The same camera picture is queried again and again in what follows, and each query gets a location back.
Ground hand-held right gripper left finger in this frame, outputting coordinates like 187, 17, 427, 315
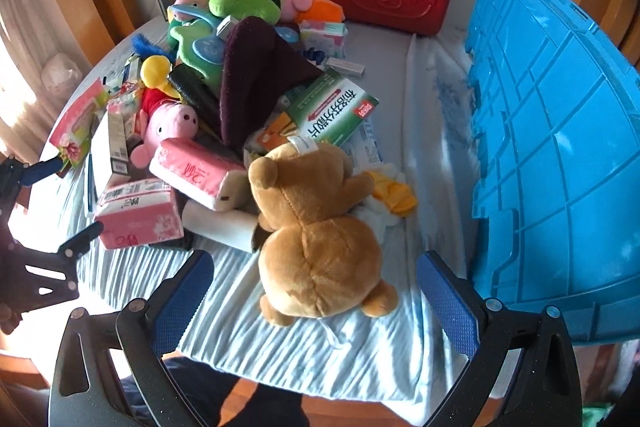
47, 249, 216, 427

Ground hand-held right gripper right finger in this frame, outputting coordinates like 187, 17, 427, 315
416, 249, 586, 427

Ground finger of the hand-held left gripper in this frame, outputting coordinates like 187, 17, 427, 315
10, 221, 105, 308
0, 156, 71, 208

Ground white paper roll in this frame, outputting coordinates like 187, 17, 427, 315
181, 202, 261, 254

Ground brown teddy bear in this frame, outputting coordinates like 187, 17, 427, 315
247, 139, 401, 328

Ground black tube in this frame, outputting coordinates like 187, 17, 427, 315
167, 66, 221, 122

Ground blue plastic crate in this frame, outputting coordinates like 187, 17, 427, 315
465, 0, 640, 348

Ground pink floral tissue pack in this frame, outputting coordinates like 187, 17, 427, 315
50, 79, 108, 168

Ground tall white box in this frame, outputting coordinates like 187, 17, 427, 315
91, 111, 132, 188

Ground small pastel tissue pack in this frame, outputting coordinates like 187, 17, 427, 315
106, 88, 145, 116

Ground person's dark trousers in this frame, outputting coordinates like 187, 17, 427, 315
120, 354, 311, 427

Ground yellow white duck plush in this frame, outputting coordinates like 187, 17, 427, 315
350, 169, 418, 243

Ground pink pig plush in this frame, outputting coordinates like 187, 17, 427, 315
131, 102, 200, 168

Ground white sheer curtain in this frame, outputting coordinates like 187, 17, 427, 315
0, 0, 76, 158

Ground yellow red plush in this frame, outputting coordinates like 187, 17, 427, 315
139, 56, 183, 118

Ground blue green plush toy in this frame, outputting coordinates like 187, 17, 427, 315
167, 4, 226, 90

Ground orange green box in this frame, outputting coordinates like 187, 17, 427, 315
250, 112, 301, 152

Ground maroon cloth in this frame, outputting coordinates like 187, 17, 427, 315
217, 17, 326, 148

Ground green white medicine box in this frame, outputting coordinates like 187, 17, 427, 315
282, 69, 381, 148

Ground small white box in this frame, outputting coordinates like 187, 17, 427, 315
325, 59, 366, 78

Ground pastel tissue packet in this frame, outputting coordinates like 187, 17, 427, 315
299, 21, 348, 58

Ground orange plush toy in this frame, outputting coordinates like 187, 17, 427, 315
295, 0, 347, 25

